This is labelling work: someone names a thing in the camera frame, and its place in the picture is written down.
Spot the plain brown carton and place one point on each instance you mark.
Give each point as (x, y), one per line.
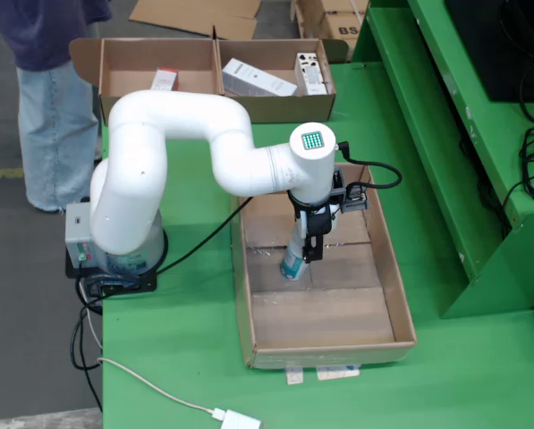
(311, 13)

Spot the open empty cardboard box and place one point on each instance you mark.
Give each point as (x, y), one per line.
(195, 15)

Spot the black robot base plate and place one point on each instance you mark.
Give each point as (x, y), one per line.
(132, 286)

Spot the white paper label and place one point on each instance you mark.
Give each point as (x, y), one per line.
(294, 374)
(338, 372)

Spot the white adapter block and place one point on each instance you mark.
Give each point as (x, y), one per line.
(239, 420)

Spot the person in purple shirt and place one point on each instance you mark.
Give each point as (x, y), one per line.
(47, 89)

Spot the grey robot controller box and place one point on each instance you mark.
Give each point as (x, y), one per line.
(81, 232)

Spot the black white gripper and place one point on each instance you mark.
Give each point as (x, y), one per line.
(318, 214)

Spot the divided cardboard box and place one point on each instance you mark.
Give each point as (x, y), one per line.
(159, 58)

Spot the black monitor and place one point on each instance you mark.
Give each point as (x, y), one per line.
(494, 44)

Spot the white bottle teal label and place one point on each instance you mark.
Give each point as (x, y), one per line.
(292, 263)

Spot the white carton black print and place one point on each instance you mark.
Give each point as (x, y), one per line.
(312, 76)

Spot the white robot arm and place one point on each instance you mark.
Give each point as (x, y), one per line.
(168, 125)

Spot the stacked brown cardboard boxes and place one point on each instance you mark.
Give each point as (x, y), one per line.
(342, 29)

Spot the shallow cardboard tray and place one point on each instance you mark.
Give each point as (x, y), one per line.
(320, 313)

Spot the green metal shelf unit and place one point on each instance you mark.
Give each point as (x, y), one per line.
(427, 134)

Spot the white carton red stripe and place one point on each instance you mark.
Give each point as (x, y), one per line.
(166, 80)

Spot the long white carton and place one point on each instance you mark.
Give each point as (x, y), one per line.
(257, 80)

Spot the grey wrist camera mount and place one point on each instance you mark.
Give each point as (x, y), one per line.
(355, 199)

